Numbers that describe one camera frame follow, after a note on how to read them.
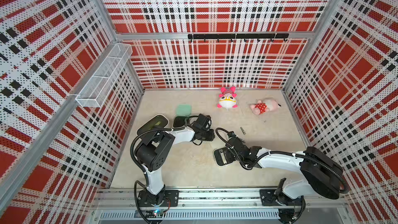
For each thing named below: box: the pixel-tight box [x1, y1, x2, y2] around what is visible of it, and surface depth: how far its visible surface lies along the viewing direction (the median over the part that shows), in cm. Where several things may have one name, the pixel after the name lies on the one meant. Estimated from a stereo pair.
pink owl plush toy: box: [217, 86, 238, 109], surface depth 109 cm
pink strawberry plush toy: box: [249, 98, 282, 115], surface depth 105 cm
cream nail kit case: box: [214, 147, 237, 166], surface depth 86 cm
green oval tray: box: [136, 114, 170, 140], surface depth 98 cm
